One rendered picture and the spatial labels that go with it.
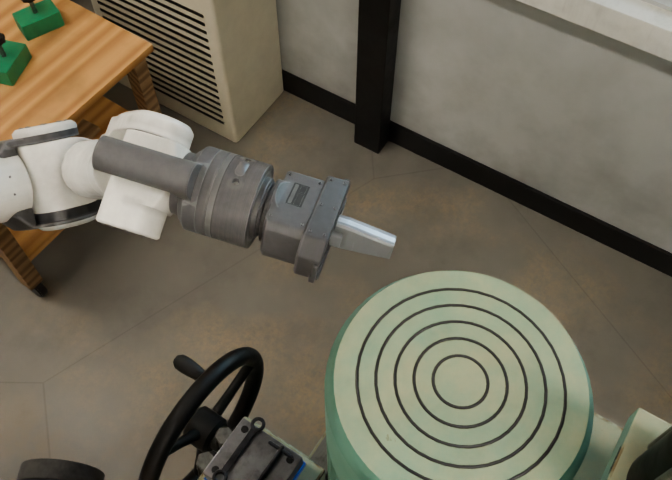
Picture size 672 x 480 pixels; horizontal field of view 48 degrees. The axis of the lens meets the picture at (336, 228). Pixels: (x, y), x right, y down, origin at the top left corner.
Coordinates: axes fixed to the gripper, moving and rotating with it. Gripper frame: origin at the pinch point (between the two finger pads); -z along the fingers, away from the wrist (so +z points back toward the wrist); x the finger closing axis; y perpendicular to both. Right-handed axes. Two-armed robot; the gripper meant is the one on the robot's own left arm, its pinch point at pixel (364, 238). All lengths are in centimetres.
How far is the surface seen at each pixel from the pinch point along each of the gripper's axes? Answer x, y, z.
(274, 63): -153, -86, 50
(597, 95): -121, -46, -43
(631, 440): 25.0, 15.1, -19.5
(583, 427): 24.1, 13.6, -17.2
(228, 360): -8.7, -40.9, 14.8
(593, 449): 20.1, 6.2, -20.9
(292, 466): 6.6, -36.1, 0.9
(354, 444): 28.6, 11.0, -3.9
